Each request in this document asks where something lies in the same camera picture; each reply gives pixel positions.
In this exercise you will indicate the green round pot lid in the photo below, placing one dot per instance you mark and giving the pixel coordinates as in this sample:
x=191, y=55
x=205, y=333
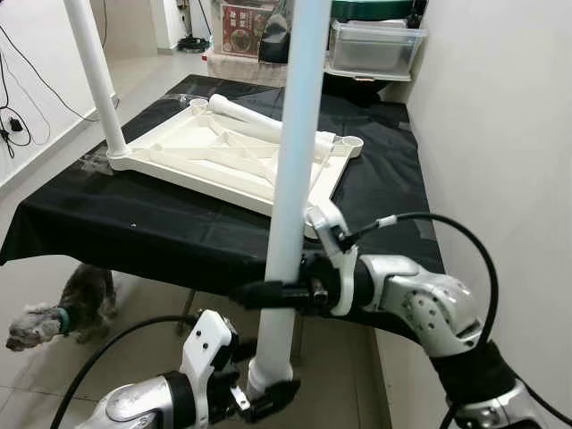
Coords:
x=375, y=9

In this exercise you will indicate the clear plastic storage box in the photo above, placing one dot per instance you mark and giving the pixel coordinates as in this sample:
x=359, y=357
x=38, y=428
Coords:
x=375, y=49

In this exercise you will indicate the black floor gadget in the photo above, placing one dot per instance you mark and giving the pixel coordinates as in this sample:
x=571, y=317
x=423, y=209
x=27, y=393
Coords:
x=193, y=43

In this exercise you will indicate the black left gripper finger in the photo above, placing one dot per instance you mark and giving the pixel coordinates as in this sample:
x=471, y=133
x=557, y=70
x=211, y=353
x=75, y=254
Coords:
x=273, y=402
x=247, y=349

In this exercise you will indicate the white plastic children table top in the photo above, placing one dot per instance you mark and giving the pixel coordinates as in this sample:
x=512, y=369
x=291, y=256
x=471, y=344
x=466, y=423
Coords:
x=206, y=152

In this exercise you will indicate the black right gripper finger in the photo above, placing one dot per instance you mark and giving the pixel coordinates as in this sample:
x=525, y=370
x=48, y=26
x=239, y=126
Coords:
x=264, y=293

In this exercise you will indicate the grey furry dog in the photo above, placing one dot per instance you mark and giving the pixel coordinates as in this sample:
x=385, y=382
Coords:
x=71, y=304

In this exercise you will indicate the black round pan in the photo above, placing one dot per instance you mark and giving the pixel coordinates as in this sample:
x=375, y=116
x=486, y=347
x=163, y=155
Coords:
x=357, y=85

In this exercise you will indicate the black power adapter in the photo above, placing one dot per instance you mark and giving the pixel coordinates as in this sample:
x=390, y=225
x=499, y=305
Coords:
x=12, y=127

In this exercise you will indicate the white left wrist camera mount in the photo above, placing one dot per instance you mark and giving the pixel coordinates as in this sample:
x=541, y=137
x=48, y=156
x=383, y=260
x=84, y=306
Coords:
x=204, y=357

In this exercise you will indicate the black tablecloth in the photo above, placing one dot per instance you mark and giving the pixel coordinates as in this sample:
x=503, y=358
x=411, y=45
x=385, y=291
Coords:
x=134, y=232

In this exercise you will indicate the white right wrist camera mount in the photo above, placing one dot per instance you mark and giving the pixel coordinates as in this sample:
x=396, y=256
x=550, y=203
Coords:
x=335, y=241

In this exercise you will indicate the beige patterned cloth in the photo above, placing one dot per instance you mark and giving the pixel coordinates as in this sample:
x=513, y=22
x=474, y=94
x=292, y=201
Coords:
x=241, y=70

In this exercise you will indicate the clear box with orange lid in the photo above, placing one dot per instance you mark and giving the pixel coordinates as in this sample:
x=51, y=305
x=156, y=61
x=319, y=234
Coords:
x=246, y=27

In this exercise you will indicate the clear tape patch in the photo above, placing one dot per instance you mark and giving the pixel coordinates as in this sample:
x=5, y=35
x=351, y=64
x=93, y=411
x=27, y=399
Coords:
x=98, y=163

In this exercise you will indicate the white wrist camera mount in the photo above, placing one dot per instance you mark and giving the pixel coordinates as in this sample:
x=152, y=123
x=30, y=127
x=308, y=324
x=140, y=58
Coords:
x=335, y=241
x=204, y=357

